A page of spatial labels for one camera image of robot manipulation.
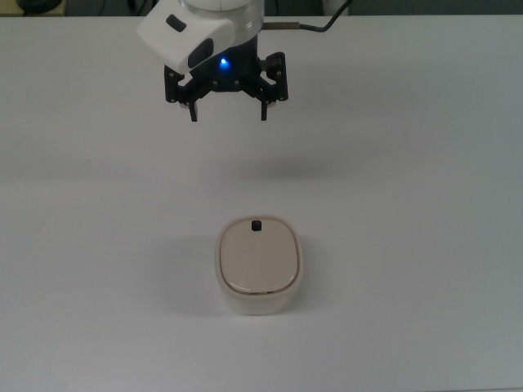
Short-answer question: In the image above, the small white trash can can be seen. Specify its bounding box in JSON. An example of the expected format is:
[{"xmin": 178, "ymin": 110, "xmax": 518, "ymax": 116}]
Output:
[{"xmin": 214, "ymin": 214, "xmax": 306, "ymax": 317}]

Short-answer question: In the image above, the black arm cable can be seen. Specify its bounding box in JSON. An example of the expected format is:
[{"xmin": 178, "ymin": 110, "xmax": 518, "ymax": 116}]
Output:
[{"xmin": 261, "ymin": 0, "xmax": 354, "ymax": 33}]

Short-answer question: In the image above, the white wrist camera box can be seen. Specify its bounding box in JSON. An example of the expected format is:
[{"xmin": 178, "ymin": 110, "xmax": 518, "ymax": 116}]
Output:
[{"xmin": 136, "ymin": 0, "xmax": 239, "ymax": 71}]

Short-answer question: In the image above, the cream trash can lid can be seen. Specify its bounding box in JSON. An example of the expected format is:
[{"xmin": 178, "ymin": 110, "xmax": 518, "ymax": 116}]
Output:
[{"xmin": 219, "ymin": 218, "xmax": 300, "ymax": 293}]

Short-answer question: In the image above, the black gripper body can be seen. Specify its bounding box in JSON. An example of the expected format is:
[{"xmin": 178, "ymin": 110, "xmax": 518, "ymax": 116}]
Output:
[{"xmin": 190, "ymin": 34, "xmax": 263, "ymax": 93}]

